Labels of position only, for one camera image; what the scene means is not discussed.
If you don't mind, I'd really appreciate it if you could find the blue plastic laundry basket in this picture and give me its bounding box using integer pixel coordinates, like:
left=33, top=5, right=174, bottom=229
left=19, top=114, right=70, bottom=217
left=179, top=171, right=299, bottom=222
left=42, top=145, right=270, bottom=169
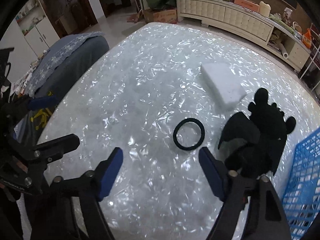
left=282, top=129, right=320, bottom=239

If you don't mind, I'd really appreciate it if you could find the black dragon plush toy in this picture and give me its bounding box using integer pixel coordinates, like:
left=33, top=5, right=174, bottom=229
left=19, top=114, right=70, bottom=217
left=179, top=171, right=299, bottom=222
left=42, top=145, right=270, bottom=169
left=218, top=88, right=296, bottom=179

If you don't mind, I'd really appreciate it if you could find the white foam sponge block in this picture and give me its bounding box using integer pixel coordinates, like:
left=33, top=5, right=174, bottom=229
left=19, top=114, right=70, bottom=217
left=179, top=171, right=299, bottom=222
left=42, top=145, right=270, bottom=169
left=201, top=62, right=247, bottom=111

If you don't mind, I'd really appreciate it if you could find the brown cardboard box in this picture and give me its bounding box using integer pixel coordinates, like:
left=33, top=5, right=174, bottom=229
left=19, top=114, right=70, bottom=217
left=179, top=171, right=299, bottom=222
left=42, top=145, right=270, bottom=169
left=143, top=8, right=177, bottom=24

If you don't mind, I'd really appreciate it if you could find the white paper roll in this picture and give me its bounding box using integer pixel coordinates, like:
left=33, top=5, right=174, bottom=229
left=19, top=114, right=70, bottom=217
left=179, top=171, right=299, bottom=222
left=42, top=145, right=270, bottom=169
left=278, top=43, right=289, bottom=59

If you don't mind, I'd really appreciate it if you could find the orange snack bag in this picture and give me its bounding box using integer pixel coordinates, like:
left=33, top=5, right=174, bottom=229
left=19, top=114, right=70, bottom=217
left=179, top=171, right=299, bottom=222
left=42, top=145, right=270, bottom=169
left=302, top=28, right=312, bottom=49

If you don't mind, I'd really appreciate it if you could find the cream TV cabinet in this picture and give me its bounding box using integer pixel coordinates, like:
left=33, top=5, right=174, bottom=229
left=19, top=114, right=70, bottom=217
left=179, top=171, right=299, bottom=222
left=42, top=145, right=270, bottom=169
left=176, top=0, right=311, bottom=72

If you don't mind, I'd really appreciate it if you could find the cream plastic jar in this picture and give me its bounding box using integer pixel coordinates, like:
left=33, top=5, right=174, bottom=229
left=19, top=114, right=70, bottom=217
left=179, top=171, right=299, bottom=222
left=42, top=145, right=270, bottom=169
left=258, top=1, right=271, bottom=17

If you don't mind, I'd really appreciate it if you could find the pink flat box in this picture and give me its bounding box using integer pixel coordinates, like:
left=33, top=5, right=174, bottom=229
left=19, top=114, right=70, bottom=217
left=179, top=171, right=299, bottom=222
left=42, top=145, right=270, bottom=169
left=234, top=0, right=259, bottom=12

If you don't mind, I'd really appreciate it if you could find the white wall cupboard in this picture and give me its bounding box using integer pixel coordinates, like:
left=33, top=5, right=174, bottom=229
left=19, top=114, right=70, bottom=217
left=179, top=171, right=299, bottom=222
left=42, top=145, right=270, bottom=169
left=15, top=0, right=60, bottom=56

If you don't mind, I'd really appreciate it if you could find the black rubber ring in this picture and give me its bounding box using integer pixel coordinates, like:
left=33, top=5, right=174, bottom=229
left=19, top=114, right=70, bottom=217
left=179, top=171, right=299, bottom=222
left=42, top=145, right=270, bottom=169
left=172, top=117, right=206, bottom=151

